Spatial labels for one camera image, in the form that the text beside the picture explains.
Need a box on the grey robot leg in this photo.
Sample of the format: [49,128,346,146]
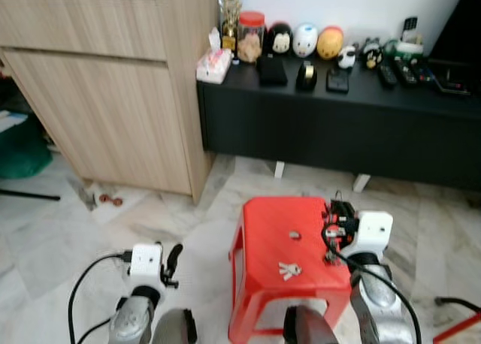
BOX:
[153,308,198,344]
[283,305,339,344]

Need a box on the red dumbbell toy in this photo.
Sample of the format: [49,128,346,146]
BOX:
[98,194,123,208]

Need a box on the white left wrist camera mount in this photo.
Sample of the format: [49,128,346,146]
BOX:
[129,243,165,279]

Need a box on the red edged board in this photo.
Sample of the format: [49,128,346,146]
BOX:
[432,312,481,344]

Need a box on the red plastic stool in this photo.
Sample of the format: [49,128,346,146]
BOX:
[228,196,354,344]

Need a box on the black television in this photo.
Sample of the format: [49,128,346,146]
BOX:
[428,0,481,67]

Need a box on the red lid snack jar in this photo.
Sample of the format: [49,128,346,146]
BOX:
[237,11,266,64]

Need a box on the small panda figure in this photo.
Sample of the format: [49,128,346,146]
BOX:
[337,45,358,69]

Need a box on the black remote control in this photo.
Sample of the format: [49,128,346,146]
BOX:
[376,62,399,88]
[395,59,419,86]

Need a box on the small black box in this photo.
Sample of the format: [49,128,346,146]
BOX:
[326,68,351,94]

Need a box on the black white figurine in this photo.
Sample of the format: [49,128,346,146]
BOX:
[361,38,384,68]

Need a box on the orange egg doll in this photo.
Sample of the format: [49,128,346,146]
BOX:
[316,26,345,60]

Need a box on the pink tissue box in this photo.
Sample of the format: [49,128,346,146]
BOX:
[196,29,234,84]

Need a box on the grey right robot leg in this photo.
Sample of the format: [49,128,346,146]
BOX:
[283,305,339,344]

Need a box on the silver key bunch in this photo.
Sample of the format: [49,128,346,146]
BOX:
[278,262,303,281]

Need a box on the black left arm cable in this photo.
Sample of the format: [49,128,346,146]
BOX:
[68,252,132,344]

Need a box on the black low tv console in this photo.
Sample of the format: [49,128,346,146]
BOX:
[197,55,481,193]

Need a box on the black floor cable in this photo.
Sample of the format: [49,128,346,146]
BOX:
[434,296,481,313]

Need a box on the black card terminal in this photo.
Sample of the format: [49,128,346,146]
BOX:
[432,59,474,97]

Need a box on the gold trophy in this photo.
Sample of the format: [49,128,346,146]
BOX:
[220,0,243,52]

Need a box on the green white container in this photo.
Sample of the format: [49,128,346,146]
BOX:
[387,36,425,59]

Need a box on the black tape dispenser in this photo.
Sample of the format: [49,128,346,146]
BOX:
[295,61,318,92]

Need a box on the black white egg doll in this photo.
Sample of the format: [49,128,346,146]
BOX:
[267,23,293,56]

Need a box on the grey left robot leg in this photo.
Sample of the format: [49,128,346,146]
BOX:
[153,308,198,344]

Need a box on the black wallet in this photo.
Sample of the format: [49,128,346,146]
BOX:
[257,55,289,86]

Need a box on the green plastic basin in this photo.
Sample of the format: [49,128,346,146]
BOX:
[0,111,53,180]

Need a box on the light wooden cabinet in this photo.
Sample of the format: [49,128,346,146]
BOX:
[0,0,219,202]

